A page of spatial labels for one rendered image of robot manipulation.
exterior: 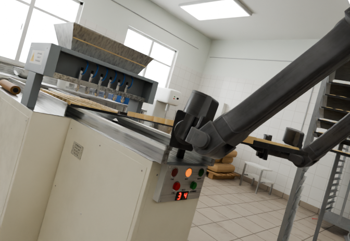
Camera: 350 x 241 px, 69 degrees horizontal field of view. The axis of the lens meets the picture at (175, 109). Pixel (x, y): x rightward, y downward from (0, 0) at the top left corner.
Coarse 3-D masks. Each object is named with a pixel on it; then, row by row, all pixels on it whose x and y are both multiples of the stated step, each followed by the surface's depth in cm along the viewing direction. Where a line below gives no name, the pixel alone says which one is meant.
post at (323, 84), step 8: (320, 88) 175; (320, 96) 175; (312, 112) 176; (312, 120) 175; (312, 128) 174; (304, 144) 176; (296, 176) 175; (296, 184) 175; (288, 200) 176; (288, 208) 175; (288, 216) 174; (280, 232) 175; (280, 240) 175
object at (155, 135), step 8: (48, 88) 245; (96, 112) 177; (120, 120) 156; (128, 120) 151; (128, 128) 149; (136, 128) 144; (144, 128) 140; (152, 128) 137; (152, 136) 134; (160, 136) 130; (168, 136) 126; (168, 144) 125; (192, 152) 114; (200, 160) 111; (208, 160) 108
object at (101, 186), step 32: (64, 160) 131; (96, 160) 111; (128, 160) 96; (192, 160) 109; (64, 192) 125; (96, 192) 106; (128, 192) 93; (64, 224) 119; (96, 224) 102; (128, 224) 90; (160, 224) 97
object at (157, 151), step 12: (72, 108) 138; (84, 120) 127; (96, 120) 119; (108, 120) 117; (108, 132) 111; (120, 132) 105; (132, 132) 99; (132, 144) 98; (144, 144) 93; (156, 144) 89; (156, 156) 88; (168, 156) 88
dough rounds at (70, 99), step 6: (42, 90) 171; (54, 96) 155; (60, 96) 150; (66, 96) 164; (72, 96) 182; (66, 102) 140; (72, 102) 136; (78, 102) 145; (84, 102) 158; (90, 102) 174; (96, 108) 145; (102, 108) 149; (108, 108) 170
